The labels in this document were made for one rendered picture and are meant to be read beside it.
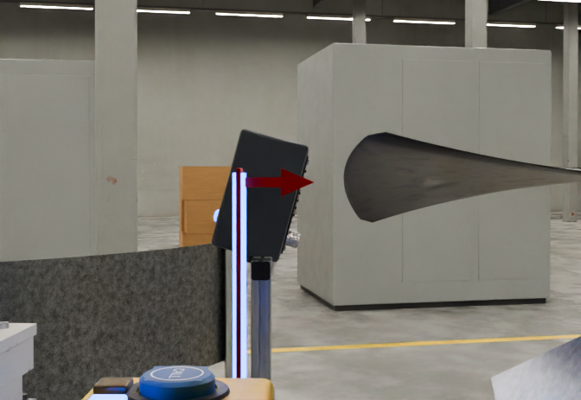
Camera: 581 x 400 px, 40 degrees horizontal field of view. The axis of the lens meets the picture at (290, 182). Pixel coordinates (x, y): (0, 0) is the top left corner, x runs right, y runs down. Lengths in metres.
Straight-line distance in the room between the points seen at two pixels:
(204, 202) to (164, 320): 6.15
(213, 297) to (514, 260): 4.92
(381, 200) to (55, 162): 5.83
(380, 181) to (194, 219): 7.93
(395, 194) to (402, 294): 6.21
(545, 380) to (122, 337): 1.81
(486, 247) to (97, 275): 5.22
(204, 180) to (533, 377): 7.95
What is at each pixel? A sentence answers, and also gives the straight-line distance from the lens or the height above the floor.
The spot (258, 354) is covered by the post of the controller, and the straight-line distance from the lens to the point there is 1.22.
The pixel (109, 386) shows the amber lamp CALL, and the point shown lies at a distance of 0.44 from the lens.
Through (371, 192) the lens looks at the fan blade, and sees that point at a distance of 0.72.
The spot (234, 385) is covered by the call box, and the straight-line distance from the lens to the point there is 0.45.
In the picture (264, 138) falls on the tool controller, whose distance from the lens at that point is 1.24.
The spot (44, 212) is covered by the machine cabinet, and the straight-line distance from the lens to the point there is 6.53.
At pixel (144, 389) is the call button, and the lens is 0.43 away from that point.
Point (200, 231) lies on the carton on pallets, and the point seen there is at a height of 0.53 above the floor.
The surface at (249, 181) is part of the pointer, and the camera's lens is 0.67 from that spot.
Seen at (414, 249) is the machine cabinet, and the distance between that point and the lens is 6.92.
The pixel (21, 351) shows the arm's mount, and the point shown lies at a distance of 0.90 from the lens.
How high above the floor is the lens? 1.19
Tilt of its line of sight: 1 degrees down
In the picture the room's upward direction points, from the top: straight up
